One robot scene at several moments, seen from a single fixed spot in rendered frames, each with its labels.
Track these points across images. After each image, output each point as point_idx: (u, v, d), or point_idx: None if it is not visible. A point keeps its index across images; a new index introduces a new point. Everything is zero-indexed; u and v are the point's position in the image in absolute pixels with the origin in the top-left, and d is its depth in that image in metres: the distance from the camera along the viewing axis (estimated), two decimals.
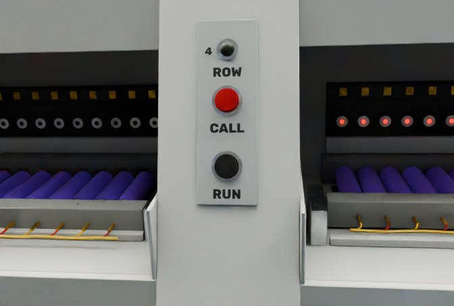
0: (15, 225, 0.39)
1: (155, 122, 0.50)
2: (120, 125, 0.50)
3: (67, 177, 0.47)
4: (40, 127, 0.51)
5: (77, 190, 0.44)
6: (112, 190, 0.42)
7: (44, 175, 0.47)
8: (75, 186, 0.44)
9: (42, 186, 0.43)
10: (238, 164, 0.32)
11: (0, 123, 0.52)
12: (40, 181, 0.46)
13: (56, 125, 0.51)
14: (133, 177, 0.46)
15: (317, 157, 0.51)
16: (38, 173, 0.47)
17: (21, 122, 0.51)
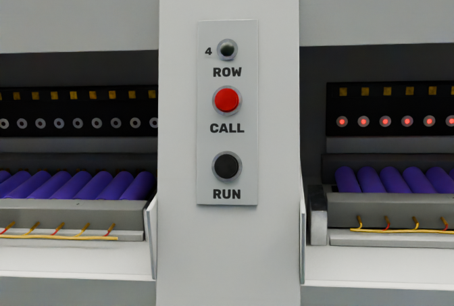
0: (15, 225, 0.39)
1: (155, 122, 0.50)
2: (120, 125, 0.50)
3: (67, 177, 0.47)
4: (40, 127, 0.51)
5: (77, 190, 0.44)
6: (112, 190, 0.42)
7: (44, 175, 0.47)
8: (75, 186, 0.44)
9: (42, 186, 0.43)
10: (238, 164, 0.32)
11: (0, 123, 0.52)
12: (40, 181, 0.46)
13: (56, 125, 0.51)
14: (133, 177, 0.46)
15: (317, 157, 0.51)
16: (38, 173, 0.47)
17: (21, 122, 0.51)
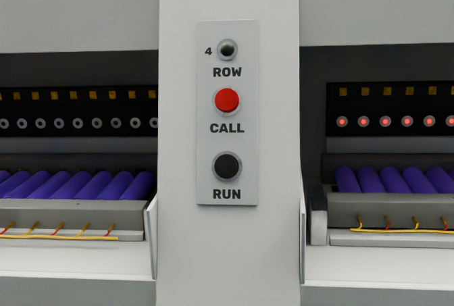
0: (15, 225, 0.39)
1: (155, 122, 0.50)
2: (120, 125, 0.50)
3: (67, 177, 0.47)
4: (40, 127, 0.51)
5: (77, 190, 0.44)
6: (112, 190, 0.42)
7: (44, 175, 0.47)
8: (75, 186, 0.44)
9: (42, 186, 0.43)
10: (238, 164, 0.32)
11: (0, 123, 0.52)
12: (40, 181, 0.46)
13: (56, 125, 0.51)
14: (133, 177, 0.46)
15: (317, 157, 0.51)
16: (38, 173, 0.47)
17: (21, 122, 0.51)
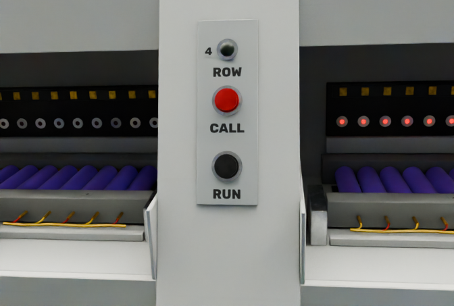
0: (28, 214, 0.41)
1: (155, 122, 0.50)
2: (120, 125, 0.50)
3: (73, 171, 0.48)
4: (40, 127, 0.51)
5: (84, 184, 0.45)
6: (117, 183, 0.44)
7: (51, 169, 0.48)
8: (82, 179, 0.45)
9: (50, 180, 0.45)
10: (238, 164, 0.32)
11: (0, 123, 0.52)
12: (48, 175, 0.47)
13: (56, 125, 0.51)
14: (137, 171, 0.48)
15: (317, 157, 0.51)
16: (45, 167, 0.48)
17: (21, 122, 0.51)
